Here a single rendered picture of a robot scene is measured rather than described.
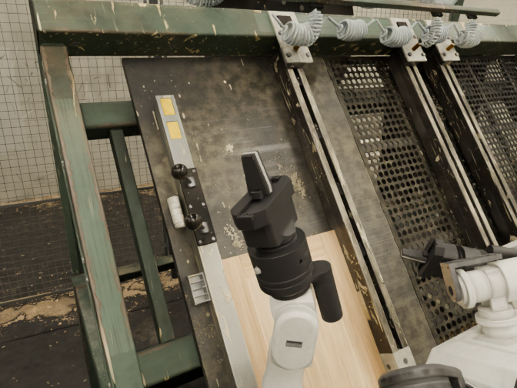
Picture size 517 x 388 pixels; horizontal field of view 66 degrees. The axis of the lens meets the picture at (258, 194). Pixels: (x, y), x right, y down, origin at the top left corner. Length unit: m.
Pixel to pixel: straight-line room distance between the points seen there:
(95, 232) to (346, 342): 0.70
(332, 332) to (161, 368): 0.45
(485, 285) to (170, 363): 0.68
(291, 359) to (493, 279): 0.34
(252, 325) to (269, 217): 0.55
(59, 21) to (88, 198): 0.44
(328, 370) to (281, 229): 0.64
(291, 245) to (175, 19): 0.82
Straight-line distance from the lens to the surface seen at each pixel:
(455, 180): 1.56
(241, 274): 1.04
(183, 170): 0.91
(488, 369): 0.69
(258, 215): 0.51
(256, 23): 1.33
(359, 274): 1.17
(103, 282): 0.93
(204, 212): 1.01
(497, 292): 0.75
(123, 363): 0.93
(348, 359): 1.17
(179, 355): 1.03
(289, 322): 0.60
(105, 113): 1.17
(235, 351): 0.99
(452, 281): 0.73
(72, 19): 1.16
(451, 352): 0.72
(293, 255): 0.56
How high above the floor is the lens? 1.77
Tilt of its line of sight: 19 degrees down
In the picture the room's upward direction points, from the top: straight up
